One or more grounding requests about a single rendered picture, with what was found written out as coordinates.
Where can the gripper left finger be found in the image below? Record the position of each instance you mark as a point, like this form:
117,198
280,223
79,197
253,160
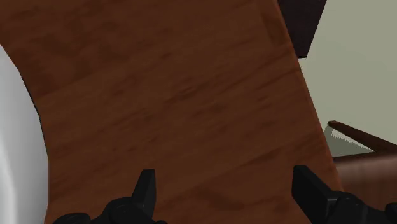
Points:
145,192

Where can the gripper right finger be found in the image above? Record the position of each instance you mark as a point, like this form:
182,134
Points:
313,192

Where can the brown wooden table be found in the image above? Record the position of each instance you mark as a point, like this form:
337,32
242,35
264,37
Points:
186,93

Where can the white rounded object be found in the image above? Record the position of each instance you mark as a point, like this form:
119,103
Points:
18,149

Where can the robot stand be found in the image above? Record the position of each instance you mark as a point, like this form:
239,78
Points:
302,21

